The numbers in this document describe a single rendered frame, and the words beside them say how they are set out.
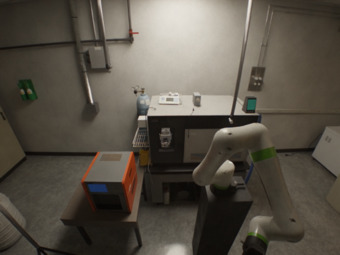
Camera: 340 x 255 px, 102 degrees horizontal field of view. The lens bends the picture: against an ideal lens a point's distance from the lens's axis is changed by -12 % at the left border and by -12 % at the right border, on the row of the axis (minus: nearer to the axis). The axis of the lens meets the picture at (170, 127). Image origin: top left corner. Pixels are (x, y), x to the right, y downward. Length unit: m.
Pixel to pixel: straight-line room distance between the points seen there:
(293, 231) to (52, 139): 3.84
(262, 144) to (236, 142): 0.13
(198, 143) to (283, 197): 1.19
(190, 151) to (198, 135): 0.24
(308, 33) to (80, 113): 4.09
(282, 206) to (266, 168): 0.17
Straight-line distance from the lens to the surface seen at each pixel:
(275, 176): 0.80
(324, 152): 4.18
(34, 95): 3.57
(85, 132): 3.42
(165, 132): 1.63
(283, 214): 0.83
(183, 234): 2.34
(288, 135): 4.01
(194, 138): 1.77
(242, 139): 0.73
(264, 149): 0.79
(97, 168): 1.54
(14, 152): 4.20
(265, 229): 0.89
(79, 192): 2.01
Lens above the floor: 2.10
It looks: 29 degrees down
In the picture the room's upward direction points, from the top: straight up
